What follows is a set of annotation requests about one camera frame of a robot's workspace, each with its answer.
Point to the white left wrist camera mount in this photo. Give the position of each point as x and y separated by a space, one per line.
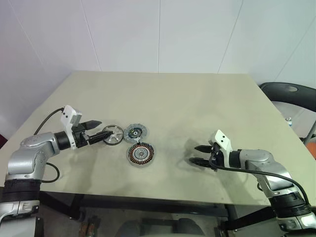
67 114

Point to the small blue white bottle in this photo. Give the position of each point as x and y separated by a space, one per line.
289 121

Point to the black plastic chair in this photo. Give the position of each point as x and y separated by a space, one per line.
274 91

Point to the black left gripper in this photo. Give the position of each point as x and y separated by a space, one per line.
80 138

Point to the grey stator housing copper coils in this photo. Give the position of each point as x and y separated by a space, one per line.
140 155

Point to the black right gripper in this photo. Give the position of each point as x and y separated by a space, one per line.
217 158

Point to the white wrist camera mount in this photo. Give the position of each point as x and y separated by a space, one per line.
222 138
67 114

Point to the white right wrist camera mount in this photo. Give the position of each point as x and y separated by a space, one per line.
222 138

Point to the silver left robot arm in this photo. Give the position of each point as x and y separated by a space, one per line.
29 153

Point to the rusty brown foot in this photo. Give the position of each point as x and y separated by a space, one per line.
89 227

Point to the orange seat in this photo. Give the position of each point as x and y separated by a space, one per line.
312 150

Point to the dark red object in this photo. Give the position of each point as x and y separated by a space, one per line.
2 140

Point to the grey motor rotor disc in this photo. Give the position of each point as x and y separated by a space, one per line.
134 133

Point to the black table frame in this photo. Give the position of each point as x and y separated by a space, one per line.
148 206

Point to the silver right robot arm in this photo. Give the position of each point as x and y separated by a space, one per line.
259 158

